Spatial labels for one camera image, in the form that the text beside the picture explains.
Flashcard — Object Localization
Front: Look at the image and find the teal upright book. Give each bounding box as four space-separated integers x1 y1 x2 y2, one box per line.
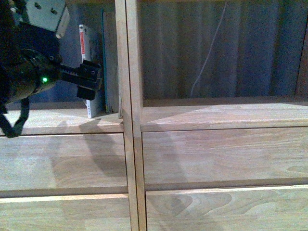
102 10 119 113

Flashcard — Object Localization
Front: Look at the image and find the dark pleated curtain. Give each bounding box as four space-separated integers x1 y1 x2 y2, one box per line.
31 0 308 104

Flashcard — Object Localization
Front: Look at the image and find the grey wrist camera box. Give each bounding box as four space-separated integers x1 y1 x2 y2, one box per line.
15 0 70 39

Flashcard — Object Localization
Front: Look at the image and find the wooden bookshelf unit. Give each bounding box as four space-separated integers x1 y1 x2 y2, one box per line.
0 0 308 231

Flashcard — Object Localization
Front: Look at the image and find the white paperback book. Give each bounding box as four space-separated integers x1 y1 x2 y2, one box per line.
78 24 105 118

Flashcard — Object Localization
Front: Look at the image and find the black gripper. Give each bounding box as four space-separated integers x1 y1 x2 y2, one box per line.
59 60 102 100

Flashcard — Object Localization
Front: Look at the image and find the thin white cable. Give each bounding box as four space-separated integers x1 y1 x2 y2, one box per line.
190 2 228 97

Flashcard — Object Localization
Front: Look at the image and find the black looped cable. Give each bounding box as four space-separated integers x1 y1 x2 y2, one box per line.
0 97 30 139

